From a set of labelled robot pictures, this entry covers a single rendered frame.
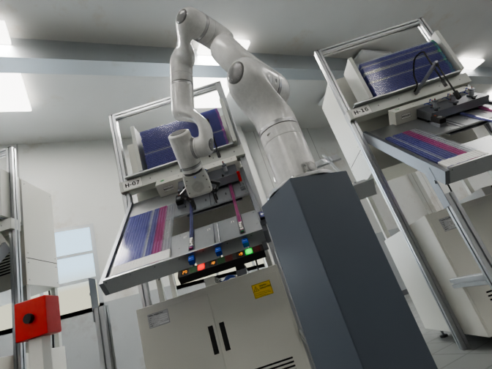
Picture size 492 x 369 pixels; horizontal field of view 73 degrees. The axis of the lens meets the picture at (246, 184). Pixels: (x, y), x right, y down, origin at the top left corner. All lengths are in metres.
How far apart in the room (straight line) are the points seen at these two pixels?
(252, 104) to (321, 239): 0.44
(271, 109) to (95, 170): 4.32
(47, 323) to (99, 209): 3.25
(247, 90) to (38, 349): 1.36
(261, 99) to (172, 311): 1.10
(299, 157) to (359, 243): 0.26
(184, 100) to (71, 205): 3.75
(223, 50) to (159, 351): 1.29
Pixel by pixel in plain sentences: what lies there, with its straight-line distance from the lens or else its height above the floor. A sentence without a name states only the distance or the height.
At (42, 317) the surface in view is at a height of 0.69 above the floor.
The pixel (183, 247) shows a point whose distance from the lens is 1.44.
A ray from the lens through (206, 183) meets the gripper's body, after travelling 1.31.
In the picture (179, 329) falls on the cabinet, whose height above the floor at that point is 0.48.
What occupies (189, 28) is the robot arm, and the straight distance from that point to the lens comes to 1.29.
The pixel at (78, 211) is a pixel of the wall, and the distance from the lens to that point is 4.85.
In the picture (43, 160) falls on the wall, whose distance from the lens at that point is 5.24.
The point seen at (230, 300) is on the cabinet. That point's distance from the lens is 1.62.
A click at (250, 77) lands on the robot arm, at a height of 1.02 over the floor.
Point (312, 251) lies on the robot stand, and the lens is 0.77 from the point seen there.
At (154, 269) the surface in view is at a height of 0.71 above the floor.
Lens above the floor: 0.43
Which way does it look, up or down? 21 degrees up
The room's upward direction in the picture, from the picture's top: 18 degrees counter-clockwise
